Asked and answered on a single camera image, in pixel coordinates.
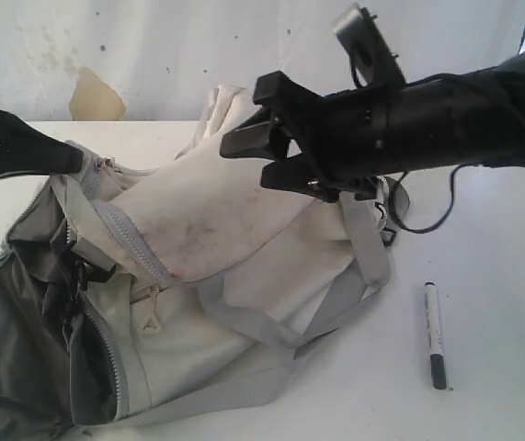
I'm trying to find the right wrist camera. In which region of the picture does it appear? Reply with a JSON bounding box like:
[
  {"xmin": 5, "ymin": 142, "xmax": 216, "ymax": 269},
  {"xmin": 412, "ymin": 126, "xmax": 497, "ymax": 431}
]
[{"xmin": 333, "ymin": 4, "xmax": 406, "ymax": 89}]

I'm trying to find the white black-capped marker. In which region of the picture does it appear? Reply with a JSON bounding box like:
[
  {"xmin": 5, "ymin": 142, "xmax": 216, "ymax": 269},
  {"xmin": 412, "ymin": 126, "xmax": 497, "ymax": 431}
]
[{"xmin": 424, "ymin": 281, "xmax": 448, "ymax": 390}]

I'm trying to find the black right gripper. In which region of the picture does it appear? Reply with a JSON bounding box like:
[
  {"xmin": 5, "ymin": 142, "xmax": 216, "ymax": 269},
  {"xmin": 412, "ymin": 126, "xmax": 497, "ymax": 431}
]
[{"xmin": 220, "ymin": 71, "xmax": 396, "ymax": 202}]

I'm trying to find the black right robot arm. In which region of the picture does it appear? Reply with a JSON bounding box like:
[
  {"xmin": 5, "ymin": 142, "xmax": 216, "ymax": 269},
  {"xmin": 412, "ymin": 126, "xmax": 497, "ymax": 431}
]
[{"xmin": 220, "ymin": 51, "xmax": 525, "ymax": 202}]

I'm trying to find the grey shoulder strap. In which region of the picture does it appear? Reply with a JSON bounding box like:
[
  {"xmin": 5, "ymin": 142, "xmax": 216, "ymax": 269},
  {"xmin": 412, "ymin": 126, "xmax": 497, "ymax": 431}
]
[{"xmin": 59, "ymin": 176, "xmax": 413, "ymax": 426}]

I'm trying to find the white canvas duffel bag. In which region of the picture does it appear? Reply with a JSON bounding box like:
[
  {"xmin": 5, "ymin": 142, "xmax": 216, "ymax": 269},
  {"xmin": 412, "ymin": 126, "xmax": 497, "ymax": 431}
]
[{"xmin": 0, "ymin": 85, "xmax": 408, "ymax": 440}]

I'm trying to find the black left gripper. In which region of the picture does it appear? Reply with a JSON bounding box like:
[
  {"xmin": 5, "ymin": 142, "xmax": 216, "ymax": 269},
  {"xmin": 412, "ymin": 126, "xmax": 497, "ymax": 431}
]
[{"xmin": 0, "ymin": 110, "xmax": 84, "ymax": 177}]

